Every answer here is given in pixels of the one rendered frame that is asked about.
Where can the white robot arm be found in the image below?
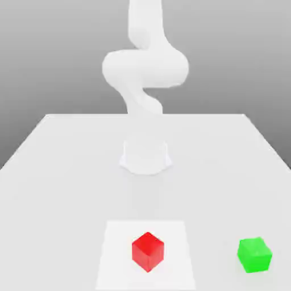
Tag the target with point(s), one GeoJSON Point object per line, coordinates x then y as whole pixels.
{"type": "Point", "coordinates": [145, 68]}

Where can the small red cube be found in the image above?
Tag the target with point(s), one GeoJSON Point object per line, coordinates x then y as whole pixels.
{"type": "Point", "coordinates": [147, 251]}

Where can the small green cube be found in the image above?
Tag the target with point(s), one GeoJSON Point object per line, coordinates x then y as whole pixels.
{"type": "Point", "coordinates": [254, 254]}

